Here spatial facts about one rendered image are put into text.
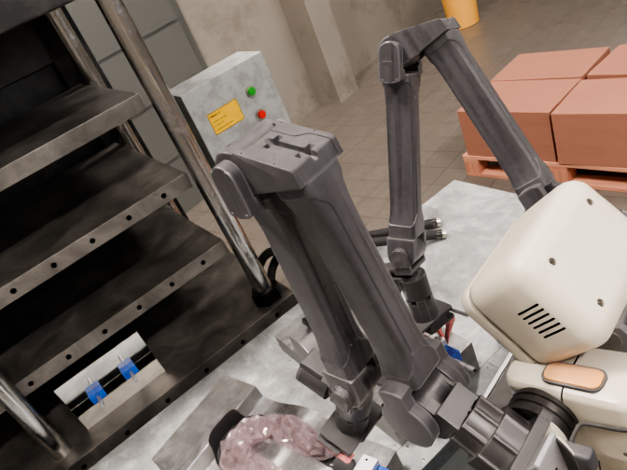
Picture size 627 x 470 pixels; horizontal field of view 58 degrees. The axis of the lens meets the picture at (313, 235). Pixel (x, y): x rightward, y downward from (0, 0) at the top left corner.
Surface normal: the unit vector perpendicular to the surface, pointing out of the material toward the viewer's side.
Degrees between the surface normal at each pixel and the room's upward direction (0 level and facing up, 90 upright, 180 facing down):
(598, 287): 48
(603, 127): 90
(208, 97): 90
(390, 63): 72
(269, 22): 90
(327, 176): 81
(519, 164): 66
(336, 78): 90
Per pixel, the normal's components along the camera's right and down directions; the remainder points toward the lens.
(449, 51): -0.36, 0.46
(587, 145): -0.64, 0.59
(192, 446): -0.36, -0.79
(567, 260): 0.29, -0.44
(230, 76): 0.55, 0.25
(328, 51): 0.71, 0.12
